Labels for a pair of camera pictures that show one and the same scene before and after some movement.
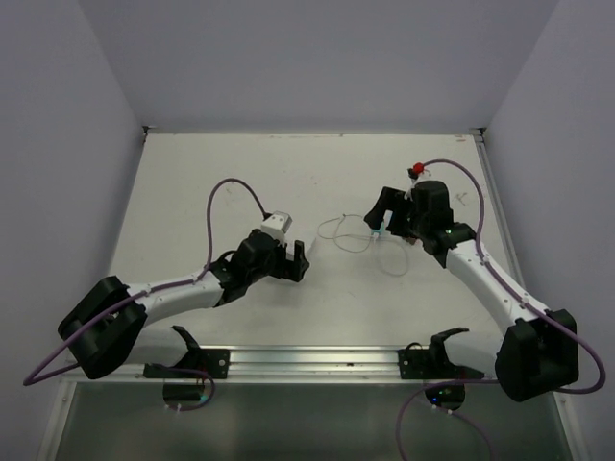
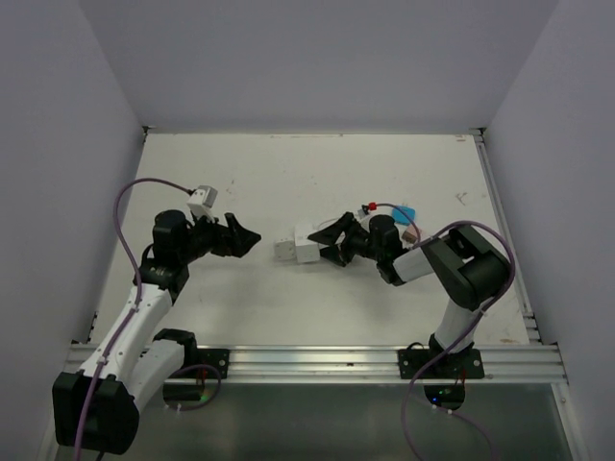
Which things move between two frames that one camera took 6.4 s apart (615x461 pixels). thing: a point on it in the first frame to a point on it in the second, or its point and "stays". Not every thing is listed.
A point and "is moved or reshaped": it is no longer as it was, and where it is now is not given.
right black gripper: (389, 199) to (339, 254)
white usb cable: (368, 245) is moved or reshaped
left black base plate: (195, 366) stays
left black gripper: (288, 268) to (233, 239)
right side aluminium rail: (480, 135) stays
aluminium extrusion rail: (307, 364) stays
